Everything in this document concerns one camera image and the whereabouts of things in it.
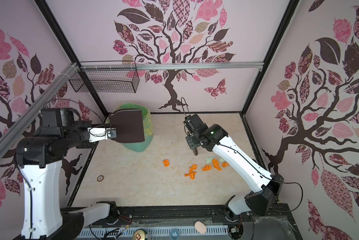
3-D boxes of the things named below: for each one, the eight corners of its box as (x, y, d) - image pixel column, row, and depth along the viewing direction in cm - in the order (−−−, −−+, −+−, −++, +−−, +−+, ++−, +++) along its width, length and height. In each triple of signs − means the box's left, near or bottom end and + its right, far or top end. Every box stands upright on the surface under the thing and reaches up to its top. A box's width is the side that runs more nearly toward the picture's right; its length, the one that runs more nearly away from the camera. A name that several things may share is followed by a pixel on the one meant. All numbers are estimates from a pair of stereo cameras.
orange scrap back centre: (184, 176, 89) (184, 174, 87) (189, 163, 94) (190, 161, 92) (193, 180, 88) (194, 178, 86) (198, 167, 93) (199, 165, 91)
